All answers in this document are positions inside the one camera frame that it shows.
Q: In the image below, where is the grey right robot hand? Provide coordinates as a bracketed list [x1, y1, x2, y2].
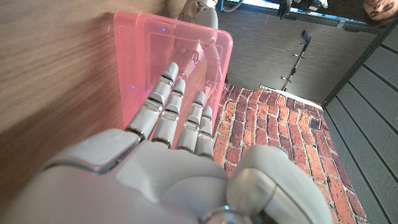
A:
[0, 61, 335, 224]

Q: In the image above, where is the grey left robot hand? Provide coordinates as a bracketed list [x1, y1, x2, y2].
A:
[172, 0, 224, 91]

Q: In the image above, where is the pink translucent pencil case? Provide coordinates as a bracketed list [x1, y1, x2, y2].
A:
[113, 11, 234, 147]

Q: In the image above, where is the dark partition panel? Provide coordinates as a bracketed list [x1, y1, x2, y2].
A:
[217, 7, 385, 105]

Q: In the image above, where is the brick print backdrop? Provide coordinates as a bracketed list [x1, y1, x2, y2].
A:
[213, 82, 369, 224]

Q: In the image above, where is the black metal bracket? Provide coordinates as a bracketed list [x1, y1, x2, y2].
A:
[281, 30, 312, 91]

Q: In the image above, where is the grey perforated wall panel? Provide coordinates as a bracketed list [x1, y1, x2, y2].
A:
[322, 21, 398, 224]

